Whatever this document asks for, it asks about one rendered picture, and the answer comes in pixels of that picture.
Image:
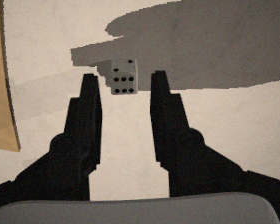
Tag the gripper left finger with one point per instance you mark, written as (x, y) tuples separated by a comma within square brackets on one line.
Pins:
[(73, 155)]

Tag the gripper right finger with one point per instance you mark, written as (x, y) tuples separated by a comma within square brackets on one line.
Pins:
[(193, 166)]

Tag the white die with black pips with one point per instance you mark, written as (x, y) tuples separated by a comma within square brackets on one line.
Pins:
[(123, 76)]

